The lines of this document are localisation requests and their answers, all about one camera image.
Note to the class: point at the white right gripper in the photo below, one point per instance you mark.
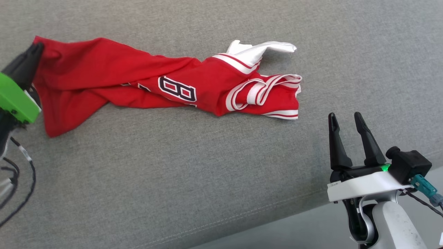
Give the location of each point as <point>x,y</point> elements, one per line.
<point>360,186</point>

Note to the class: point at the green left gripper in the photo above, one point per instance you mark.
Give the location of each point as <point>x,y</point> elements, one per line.
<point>15,98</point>

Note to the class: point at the red white basketball jersey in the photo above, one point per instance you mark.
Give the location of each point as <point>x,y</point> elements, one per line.
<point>138,76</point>

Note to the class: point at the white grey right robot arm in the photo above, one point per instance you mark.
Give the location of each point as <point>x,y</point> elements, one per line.
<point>398,224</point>

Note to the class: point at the grey fabric sofa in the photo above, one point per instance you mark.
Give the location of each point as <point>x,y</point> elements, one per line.
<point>193,166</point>

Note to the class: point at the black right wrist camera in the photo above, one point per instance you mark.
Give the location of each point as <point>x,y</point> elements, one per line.
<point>410,166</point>

